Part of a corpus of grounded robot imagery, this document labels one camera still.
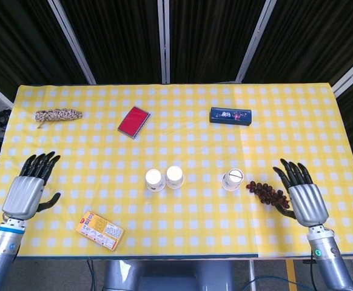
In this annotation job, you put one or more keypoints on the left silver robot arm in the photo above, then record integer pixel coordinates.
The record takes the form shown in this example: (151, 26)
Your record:
(0, 254)

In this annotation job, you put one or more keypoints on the paper cup with line mark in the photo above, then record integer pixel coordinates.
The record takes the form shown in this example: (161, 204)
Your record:
(231, 180)

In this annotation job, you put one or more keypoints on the yellow printed carton box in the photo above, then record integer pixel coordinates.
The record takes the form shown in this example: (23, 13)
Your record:
(99, 229)

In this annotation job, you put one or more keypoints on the dark blue printed box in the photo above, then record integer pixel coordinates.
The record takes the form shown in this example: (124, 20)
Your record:
(230, 115)

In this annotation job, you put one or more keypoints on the paper cup with green flower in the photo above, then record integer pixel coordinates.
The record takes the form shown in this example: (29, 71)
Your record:
(174, 177)

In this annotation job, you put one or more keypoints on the black curtain panel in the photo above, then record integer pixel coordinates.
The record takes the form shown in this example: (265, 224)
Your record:
(316, 30)
(119, 39)
(210, 39)
(18, 39)

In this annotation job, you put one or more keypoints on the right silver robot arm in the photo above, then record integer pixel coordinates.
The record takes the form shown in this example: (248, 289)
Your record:
(331, 260)

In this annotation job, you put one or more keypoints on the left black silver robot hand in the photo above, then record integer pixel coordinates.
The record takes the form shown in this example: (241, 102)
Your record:
(23, 194)

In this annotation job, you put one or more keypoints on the dark red grape bunch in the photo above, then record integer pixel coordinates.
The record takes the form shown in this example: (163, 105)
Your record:
(266, 194)

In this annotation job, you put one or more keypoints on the red stamp pad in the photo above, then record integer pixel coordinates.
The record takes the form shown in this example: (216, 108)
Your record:
(133, 122)

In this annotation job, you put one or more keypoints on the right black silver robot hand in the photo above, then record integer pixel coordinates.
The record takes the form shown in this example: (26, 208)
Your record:
(307, 203)

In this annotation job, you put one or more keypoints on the paper cup with dark flower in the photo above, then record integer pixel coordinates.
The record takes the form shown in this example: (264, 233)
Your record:
(155, 180)

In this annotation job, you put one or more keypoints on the white table leg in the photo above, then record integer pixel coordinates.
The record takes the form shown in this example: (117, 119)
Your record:
(252, 274)

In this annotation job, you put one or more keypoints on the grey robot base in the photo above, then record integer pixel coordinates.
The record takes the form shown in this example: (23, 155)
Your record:
(167, 276)

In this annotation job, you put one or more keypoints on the yellow white checkered tablecloth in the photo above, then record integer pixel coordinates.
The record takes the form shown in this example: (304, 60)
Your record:
(194, 145)

